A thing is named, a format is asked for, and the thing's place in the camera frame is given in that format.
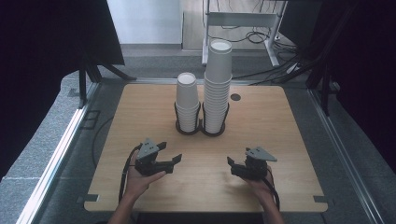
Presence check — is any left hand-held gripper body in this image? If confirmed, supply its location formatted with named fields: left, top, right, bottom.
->
left=134, top=137, right=166, bottom=177

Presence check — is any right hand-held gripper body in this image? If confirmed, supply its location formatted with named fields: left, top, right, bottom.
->
left=241, top=147, right=278, bottom=181

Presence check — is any black wire double cup holder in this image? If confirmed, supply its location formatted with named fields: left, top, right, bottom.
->
left=173, top=101, right=231, bottom=138

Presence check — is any short stack of paper cups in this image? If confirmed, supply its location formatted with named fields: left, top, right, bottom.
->
left=175, top=72, right=201, bottom=133

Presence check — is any tall stack of paper cups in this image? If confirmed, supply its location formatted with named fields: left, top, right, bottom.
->
left=203, top=39, right=233, bottom=134

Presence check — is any person's right hand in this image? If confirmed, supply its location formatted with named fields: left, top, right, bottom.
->
left=244, top=166, right=276, bottom=204

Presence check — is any person's left hand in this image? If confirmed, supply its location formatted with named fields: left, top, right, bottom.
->
left=124, top=150, right=167, bottom=200

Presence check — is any black tripod stand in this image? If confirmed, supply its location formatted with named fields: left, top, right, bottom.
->
left=78, top=55, right=138, bottom=110

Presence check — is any dark curtain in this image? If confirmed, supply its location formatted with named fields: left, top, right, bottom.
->
left=306, top=0, right=396, bottom=175
left=0, top=0, right=125, bottom=181

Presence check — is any right hand-held gripper black cable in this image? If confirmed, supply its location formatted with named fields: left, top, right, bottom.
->
left=262, top=169, right=281, bottom=212

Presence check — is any hand-held gripper black cable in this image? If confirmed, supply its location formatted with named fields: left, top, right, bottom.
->
left=262, top=169, right=281, bottom=212
left=118, top=144, right=143, bottom=203

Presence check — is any left hand-held gripper black cable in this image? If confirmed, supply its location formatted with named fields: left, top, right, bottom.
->
left=118, top=144, right=143, bottom=203

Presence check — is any thin black cable under table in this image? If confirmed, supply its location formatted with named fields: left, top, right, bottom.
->
left=91, top=115, right=115, bottom=169

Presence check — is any aluminium frame rail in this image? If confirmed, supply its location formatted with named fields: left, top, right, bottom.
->
left=124, top=77, right=260, bottom=87
left=15, top=82, right=101, bottom=224
left=307, top=88, right=387, bottom=224

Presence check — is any black floor bracket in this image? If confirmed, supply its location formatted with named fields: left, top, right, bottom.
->
left=81, top=109, right=101, bottom=131

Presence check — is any bundle of black floor cables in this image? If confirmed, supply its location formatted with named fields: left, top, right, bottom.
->
left=208, top=26, right=312, bottom=87

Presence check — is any white metal desk frame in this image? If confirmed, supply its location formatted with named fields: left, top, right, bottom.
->
left=201, top=0, right=289, bottom=68

